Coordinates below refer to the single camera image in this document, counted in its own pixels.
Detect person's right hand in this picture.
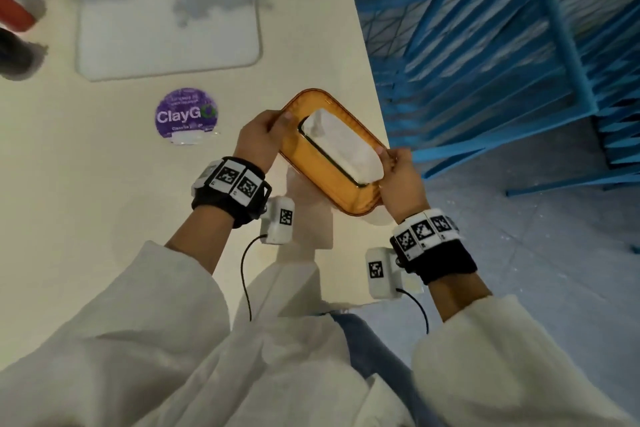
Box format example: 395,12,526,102
375,145,431,225

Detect person's left hand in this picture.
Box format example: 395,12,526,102
232,109,294,177

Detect orange tissue box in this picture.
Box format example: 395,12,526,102
277,87,391,218

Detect person's right forearm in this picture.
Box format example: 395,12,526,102
427,271,493,325

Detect person's left forearm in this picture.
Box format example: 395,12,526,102
163,203,236,275

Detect white tissue pack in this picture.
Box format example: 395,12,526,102
299,107,386,186

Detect left marker wristband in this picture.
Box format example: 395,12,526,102
191,156,273,230

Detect marker wristband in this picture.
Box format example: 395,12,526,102
389,207,479,286
191,156,273,230

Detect purple round sticker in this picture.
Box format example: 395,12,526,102
153,87,220,146

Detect right marker wristband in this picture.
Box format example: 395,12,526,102
389,207,479,286

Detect cream table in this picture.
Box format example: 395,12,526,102
0,0,391,372

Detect blue jeans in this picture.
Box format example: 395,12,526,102
329,311,441,427

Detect blue lattice fence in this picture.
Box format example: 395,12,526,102
0,0,640,198

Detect white jacket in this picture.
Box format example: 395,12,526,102
0,240,640,427

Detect black round vase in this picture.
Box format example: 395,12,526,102
0,26,49,81

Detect red cylinder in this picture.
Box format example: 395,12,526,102
0,0,39,33

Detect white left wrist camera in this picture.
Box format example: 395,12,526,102
259,195,297,246

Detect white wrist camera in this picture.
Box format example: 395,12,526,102
259,195,297,246
365,246,416,300

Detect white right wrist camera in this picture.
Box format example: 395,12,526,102
365,246,416,300

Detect black right camera cable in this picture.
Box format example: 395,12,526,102
395,287,431,335

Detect black camera cable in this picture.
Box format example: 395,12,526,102
239,234,269,322
395,287,431,335

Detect black left camera cable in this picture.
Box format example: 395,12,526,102
239,234,269,322

